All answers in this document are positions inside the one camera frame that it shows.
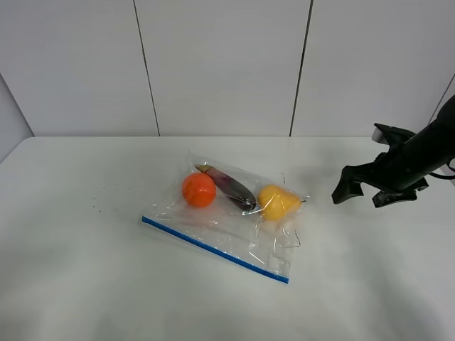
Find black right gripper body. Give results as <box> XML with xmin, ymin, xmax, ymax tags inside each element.
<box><xmin>373</xmin><ymin>123</ymin><xmax>429</xmax><ymax>192</ymax></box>

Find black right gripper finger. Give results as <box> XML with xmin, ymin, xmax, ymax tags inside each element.
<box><xmin>331</xmin><ymin>162</ymin><xmax>376</xmax><ymax>204</ymax></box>
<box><xmin>372</xmin><ymin>190</ymin><xmax>417</xmax><ymax>208</ymax></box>

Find clear zip bag blue zipper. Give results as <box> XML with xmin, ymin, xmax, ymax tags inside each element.
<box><xmin>137</xmin><ymin>151</ymin><xmax>309</xmax><ymax>286</ymax></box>

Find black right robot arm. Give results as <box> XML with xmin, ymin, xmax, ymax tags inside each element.
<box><xmin>331</xmin><ymin>97</ymin><xmax>454</xmax><ymax>208</ymax></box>

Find purple eggplant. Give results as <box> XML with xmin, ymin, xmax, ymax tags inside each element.
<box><xmin>194</xmin><ymin>164</ymin><xmax>257</xmax><ymax>212</ymax></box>

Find orange fruit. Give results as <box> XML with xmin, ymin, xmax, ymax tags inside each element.
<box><xmin>181</xmin><ymin>173</ymin><xmax>216</xmax><ymax>208</ymax></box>

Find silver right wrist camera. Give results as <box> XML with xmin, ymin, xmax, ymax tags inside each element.
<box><xmin>371</xmin><ymin>127</ymin><xmax>388</xmax><ymax>145</ymax></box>

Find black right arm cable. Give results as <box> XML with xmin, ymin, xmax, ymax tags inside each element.
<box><xmin>428</xmin><ymin>158</ymin><xmax>455</xmax><ymax>178</ymax></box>

